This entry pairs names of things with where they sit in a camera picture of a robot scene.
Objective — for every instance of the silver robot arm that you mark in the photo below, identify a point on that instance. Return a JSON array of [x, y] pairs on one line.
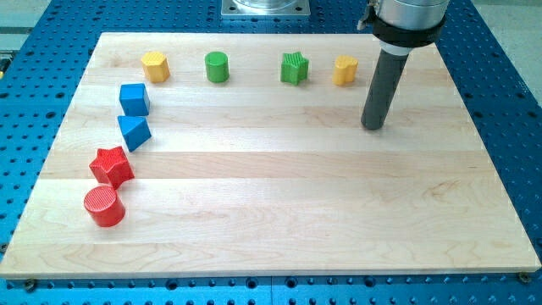
[[402, 25]]

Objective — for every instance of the green star block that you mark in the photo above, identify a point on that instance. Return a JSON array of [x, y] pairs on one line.
[[294, 68]]

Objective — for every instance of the wooden board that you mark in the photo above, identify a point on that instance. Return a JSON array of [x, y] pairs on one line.
[[254, 176]]

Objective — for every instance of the green cylinder block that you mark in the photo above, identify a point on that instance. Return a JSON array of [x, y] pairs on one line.
[[217, 67]]

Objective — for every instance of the yellow heart block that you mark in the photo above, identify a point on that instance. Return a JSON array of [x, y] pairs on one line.
[[345, 70]]

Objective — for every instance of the blue triangle block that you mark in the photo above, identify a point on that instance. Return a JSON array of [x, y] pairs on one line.
[[134, 130]]

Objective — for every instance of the yellow hexagon block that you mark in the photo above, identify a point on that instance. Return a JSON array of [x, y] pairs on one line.
[[155, 66]]

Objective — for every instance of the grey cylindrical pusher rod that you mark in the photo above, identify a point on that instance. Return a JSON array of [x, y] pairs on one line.
[[386, 78]]

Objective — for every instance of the blue cube block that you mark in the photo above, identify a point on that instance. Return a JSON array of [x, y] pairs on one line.
[[134, 99]]

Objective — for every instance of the red star block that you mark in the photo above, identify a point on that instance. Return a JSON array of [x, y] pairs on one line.
[[111, 167]]

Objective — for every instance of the red cylinder block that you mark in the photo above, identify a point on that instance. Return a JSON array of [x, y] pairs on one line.
[[104, 206]]

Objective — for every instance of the left board corner screw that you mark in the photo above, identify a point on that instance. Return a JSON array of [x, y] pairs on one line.
[[29, 285]]

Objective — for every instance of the board corner screw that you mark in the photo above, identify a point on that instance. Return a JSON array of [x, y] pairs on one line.
[[29, 285], [524, 278]]

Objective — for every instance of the right board corner screw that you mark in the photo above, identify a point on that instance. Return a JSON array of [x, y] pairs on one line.
[[524, 278]]

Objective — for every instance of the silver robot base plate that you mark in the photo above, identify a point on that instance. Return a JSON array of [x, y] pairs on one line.
[[242, 8]]

